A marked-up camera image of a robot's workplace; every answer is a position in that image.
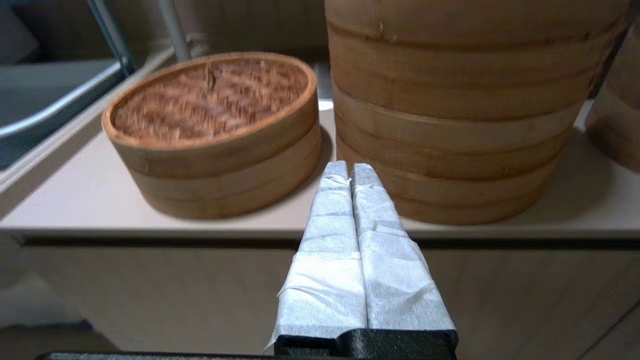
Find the beige cabinet door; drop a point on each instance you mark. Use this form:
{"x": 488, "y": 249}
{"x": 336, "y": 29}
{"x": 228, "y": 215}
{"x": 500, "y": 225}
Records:
{"x": 622, "y": 340}
{"x": 175, "y": 300}
{"x": 500, "y": 300}

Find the grey metal rack frame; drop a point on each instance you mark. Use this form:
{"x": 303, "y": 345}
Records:
{"x": 112, "y": 40}

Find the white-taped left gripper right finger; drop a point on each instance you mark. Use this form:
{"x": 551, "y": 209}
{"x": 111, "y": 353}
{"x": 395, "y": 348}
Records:
{"x": 395, "y": 285}

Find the stainless steel drain tray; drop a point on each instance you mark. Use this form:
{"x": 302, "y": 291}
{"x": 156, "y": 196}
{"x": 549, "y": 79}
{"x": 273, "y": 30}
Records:
{"x": 324, "y": 85}

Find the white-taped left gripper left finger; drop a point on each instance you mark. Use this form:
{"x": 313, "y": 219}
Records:
{"x": 325, "y": 280}

